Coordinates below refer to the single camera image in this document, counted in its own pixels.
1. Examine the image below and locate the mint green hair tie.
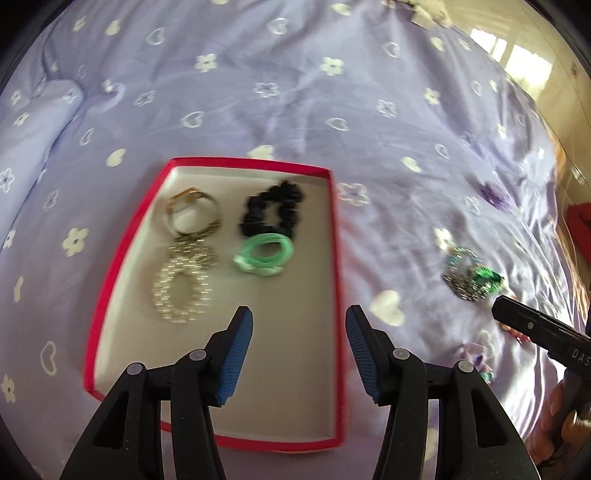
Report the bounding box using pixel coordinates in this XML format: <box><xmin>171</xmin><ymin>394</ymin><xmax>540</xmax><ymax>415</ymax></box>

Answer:
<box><xmin>233</xmin><ymin>233</ymin><xmax>295</xmax><ymax>277</ymax></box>

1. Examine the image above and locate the pastel beaded bracelet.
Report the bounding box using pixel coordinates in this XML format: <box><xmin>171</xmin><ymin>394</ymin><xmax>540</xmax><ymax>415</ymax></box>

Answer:
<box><xmin>441</xmin><ymin>247</ymin><xmax>483</xmax><ymax>273</ymax></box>

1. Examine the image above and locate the person's right hand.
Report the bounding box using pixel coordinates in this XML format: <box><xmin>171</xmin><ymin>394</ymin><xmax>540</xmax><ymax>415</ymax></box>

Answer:
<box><xmin>536</xmin><ymin>376</ymin><xmax>591</xmax><ymax>468</ymax></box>

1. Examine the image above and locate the purple floral duvet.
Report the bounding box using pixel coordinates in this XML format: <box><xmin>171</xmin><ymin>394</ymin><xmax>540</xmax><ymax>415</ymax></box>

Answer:
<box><xmin>0</xmin><ymin>76</ymin><xmax>86</xmax><ymax>241</ymax></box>

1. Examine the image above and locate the black scrunchie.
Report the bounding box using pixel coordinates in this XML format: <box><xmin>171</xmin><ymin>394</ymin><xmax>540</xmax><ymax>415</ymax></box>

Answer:
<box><xmin>238</xmin><ymin>181</ymin><xmax>308</xmax><ymax>240</ymax></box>

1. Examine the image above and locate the red cloth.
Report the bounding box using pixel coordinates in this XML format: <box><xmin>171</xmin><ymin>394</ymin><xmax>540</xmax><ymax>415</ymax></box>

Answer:
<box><xmin>566</xmin><ymin>203</ymin><xmax>591</xmax><ymax>241</ymax></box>

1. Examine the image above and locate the white pearl bracelet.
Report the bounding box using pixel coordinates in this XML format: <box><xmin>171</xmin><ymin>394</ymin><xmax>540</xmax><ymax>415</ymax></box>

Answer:
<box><xmin>151</xmin><ymin>251</ymin><xmax>214</xmax><ymax>324</ymax></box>

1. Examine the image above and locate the gold wrist watch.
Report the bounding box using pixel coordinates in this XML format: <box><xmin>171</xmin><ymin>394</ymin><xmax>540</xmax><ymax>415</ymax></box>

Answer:
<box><xmin>165</xmin><ymin>187</ymin><xmax>223</xmax><ymax>266</ymax></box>

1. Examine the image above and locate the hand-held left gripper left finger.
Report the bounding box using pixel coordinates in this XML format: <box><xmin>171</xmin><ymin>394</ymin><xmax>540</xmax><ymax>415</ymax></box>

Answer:
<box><xmin>60</xmin><ymin>305</ymin><xmax>254</xmax><ymax>480</ymax></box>

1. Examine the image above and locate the colourful bead string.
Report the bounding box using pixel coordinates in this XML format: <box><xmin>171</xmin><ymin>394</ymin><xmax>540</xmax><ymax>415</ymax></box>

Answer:
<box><xmin>499</xmin><ymin>320</ymin><xmax>529</xmax><ymax>344</ymax></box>

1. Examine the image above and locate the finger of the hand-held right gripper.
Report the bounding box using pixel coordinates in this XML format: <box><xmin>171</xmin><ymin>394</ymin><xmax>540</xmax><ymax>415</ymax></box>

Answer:
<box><xmin>492</xmin><ymin>296</ymin><xmax>591</xmax><ymax>370</ymax></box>

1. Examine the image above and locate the red cardboard box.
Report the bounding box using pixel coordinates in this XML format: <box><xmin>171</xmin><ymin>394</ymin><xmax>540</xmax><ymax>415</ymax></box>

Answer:
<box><xmin>83</xmin><ymin>157</ymin><xmax>348</xmax><ymax>450</ymax></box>

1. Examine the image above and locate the purple flower hair clip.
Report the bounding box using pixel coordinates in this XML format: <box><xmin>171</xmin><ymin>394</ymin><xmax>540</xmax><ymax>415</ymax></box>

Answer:
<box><xmin>478</xmin><ymin>181</ymin><xmax>513</xmax><ymax>209</ymax></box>

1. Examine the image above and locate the purple floral bed sheet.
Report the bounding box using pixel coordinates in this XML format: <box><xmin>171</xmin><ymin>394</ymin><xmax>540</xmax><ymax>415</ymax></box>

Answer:
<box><xmin>0</xmin><ymin>0</ymin><xmax>583</xmax><ymax>480</ymax></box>

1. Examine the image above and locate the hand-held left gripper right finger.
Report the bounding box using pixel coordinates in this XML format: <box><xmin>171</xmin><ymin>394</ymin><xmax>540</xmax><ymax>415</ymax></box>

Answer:
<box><xmin>346</xmin><ymin>305</ymin><xmax>541</xmax><ymax>480</ymax></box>

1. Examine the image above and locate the green braided bracelet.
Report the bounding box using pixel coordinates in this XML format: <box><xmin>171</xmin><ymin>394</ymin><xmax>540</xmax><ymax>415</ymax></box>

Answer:
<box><xmin>468</xmin><ymin>265</ymin><xmax>506</xmax><ymax>294</ymax></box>

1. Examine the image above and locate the silver chain bracelet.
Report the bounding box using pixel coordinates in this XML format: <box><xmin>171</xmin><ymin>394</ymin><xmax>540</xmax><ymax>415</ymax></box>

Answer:
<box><xmin>442</xmin><ymin>270</ymin><xmax>490</xmax><ymax>303</ymax></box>

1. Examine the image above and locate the patterned cream pillow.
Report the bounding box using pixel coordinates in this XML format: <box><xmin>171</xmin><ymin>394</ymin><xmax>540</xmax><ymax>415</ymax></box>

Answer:
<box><xmin>409</xmin><ymin>0</ymin><xmax>460</xmax><ymax>27</ymax></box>

